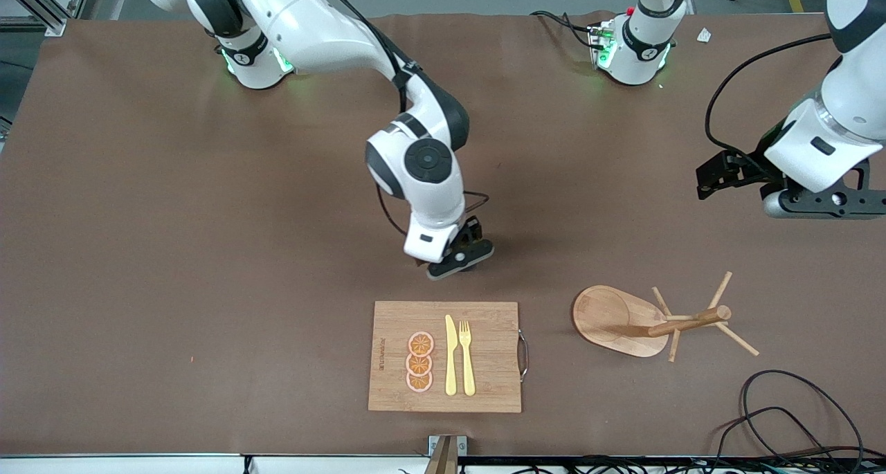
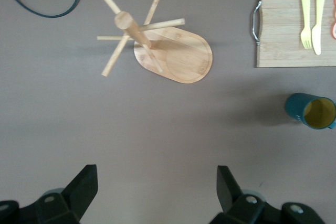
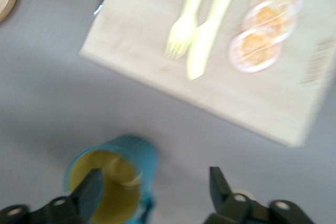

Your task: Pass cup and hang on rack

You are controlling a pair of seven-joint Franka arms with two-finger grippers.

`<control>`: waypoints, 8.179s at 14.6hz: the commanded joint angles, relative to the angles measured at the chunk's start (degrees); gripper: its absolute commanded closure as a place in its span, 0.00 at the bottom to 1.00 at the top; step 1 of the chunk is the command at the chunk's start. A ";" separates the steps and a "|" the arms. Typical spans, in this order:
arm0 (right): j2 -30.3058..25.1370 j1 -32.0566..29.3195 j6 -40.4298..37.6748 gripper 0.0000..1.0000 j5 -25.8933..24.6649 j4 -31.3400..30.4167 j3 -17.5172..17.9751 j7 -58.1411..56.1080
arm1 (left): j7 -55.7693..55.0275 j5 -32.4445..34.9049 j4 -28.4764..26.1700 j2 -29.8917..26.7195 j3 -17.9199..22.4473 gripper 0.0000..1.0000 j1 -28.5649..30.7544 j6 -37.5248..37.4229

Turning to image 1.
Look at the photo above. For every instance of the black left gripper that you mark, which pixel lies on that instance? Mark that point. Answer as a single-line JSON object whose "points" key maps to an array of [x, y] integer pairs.
{"points": [[756, 164]]}

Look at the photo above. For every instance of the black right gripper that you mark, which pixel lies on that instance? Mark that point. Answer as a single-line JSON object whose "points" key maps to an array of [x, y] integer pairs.
{"points": [[471, 232]]}

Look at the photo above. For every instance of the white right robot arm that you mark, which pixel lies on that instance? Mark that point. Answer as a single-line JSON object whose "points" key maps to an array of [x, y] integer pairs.
{"points": [[311, 24]]}

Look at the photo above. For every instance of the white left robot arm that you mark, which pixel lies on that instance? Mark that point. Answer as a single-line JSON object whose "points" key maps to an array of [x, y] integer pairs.
{"points": [[637, 52]]}

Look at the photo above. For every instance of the wooden mug rack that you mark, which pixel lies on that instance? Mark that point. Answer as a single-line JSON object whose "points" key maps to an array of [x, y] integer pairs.
{"points": [[609, 318]]}

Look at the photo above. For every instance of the fake orange slice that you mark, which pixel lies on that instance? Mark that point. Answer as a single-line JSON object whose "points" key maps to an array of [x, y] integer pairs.
{"points": [[420, 343]]}

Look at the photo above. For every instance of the yellow plastic knife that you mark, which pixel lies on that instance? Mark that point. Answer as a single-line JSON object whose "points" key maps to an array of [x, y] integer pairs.
{"points": [[450, 363]]}

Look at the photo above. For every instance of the yellow plastic fork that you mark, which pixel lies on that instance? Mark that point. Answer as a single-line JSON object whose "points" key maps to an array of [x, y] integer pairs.
{"points": [[468, 370]]}

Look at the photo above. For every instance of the white paper scrap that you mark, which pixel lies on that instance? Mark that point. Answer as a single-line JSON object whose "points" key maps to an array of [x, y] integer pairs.
{"points": [[704, 35]]}

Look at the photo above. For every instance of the brown table cover mat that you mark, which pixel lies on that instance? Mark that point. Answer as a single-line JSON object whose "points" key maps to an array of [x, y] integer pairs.
{"points": [[208, 252]]}

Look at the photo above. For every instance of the metal edge bracket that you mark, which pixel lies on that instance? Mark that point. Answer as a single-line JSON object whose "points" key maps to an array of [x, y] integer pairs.
{"points": [[446, 450]]}

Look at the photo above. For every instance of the white table edge rail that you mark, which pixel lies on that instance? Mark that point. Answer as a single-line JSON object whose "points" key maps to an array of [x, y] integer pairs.
{"points": [[138, 463]]}

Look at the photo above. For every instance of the aluminium frame profile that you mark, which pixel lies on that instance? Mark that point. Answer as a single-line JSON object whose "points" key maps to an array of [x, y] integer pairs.
{"points": [[52, 21]]}

